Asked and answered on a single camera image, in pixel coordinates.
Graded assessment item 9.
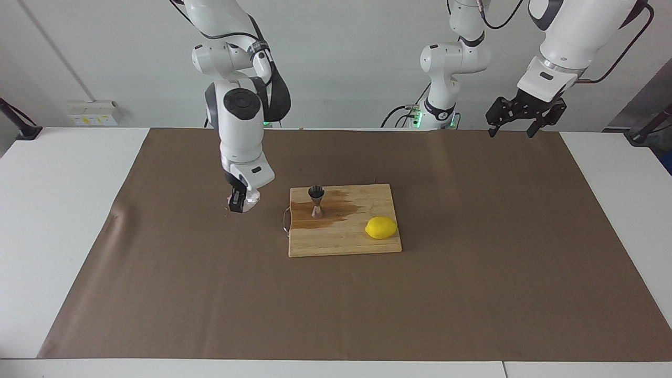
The steel double jigger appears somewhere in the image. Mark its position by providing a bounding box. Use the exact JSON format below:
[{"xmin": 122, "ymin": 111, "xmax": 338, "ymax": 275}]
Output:
[{"xmin": 308, "ymin": 185, "xmax": 326, "ymax": 219}]

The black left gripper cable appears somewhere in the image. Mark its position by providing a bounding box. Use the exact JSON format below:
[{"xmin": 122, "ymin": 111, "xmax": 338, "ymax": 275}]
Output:
[{"xmin": 577, "ymin": 0, "xmax": 655, "ymax": 85}]

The black arm base cable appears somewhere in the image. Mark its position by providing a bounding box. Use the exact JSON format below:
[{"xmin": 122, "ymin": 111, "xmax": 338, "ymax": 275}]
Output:
[{"xmin": 382, "ymin": 104, "xmax": 421, "ymax": 128}]

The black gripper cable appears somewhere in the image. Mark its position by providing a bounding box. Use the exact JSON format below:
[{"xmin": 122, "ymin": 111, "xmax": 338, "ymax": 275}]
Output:
[
  {"xmin": 247, "ymin": 16, "xmax": 292, "ymax": 127},
  {"xmin": 577, "ymin": 0, "xmax": 655, "ymax": 85}
]

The white wall socket strip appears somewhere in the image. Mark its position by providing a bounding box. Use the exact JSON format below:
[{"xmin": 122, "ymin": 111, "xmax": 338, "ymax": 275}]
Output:
[{"xmin": 68, "ymin": 101, "xmax": 120, "ymax": 127}]

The wooden cutting board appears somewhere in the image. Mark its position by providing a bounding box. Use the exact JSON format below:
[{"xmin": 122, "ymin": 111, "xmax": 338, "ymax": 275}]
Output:
[{"xmin": 282, "ymin": 183, "xmax": 403, "ymax": 258}]

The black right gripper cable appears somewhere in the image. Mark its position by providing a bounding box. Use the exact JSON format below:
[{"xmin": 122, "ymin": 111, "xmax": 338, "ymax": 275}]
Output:
[{"xmin": 247, "ymin": 16, "xmax": 292, "ymax": 127}]

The black clamp mount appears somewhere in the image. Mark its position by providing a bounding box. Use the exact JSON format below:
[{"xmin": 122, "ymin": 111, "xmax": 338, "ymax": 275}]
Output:
[
  {"xmin": 0, "ymin": 98, "xmax": 44, "ymax": 140},
  {"xmin": 625, "ymin": 102, "xmax": 672, "ymax": 146}
]

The yellow lemon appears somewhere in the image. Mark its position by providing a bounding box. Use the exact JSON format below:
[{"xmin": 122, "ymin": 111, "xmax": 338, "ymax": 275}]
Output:
[{"xmin": 365, "ymin": 216, "xmax": 398, "ymax": 240}]

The brown paper table mat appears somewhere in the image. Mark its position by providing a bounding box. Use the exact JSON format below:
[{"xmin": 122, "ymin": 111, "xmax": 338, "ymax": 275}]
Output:
[{"xmin": 37, "ymin": 128, "xmax": 672, "ymax": 363}]

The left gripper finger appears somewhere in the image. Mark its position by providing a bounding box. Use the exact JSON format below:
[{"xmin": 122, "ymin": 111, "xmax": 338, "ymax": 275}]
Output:
[
  {"xmin": 527, "ymin": 102, "xmax": 568, "ymax": 139},
  {"xmin": 486, "ymin": 97, "xmax": 518, "ymax": 138}
]

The dark grey panel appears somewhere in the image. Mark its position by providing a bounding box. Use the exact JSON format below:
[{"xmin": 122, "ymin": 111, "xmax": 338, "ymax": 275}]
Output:
[{"xmin": 603, "ymin": 57, "xmax": 672, "ymax": 132}]

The clear plastic cup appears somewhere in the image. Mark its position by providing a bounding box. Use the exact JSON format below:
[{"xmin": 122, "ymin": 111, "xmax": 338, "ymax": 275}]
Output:
[{"xmin": 227, "ymin": 188, "xmax": 261, "ymax": 212}]

